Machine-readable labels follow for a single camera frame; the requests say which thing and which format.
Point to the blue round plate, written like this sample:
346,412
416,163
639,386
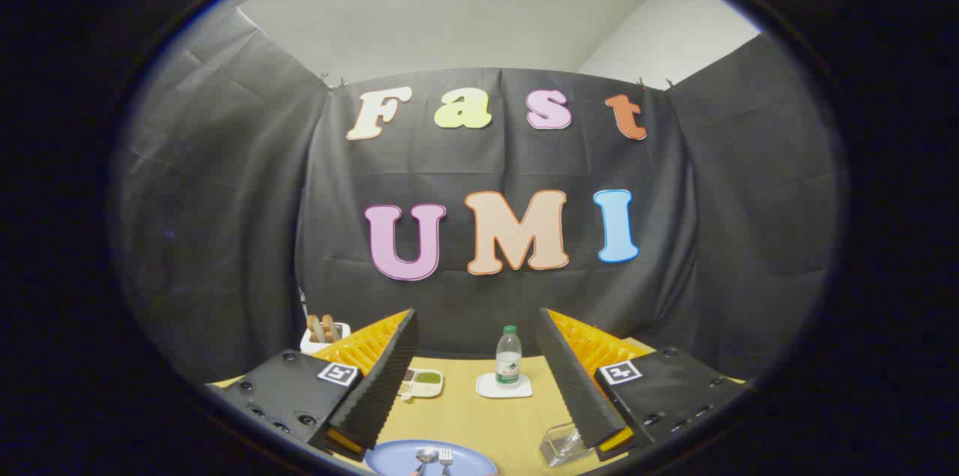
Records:
389,457

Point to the clear water bottle green cap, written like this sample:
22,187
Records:
508,360

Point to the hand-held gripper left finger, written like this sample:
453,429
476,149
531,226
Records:
378,393

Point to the white divided dish with beans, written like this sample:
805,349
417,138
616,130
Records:
427,386

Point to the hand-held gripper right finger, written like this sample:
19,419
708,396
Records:
577,386

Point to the white square coaster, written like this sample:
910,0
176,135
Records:
487,388

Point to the cream toaster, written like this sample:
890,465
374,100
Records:
307,346

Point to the toasted bread slice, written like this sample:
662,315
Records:
330,327
314,328

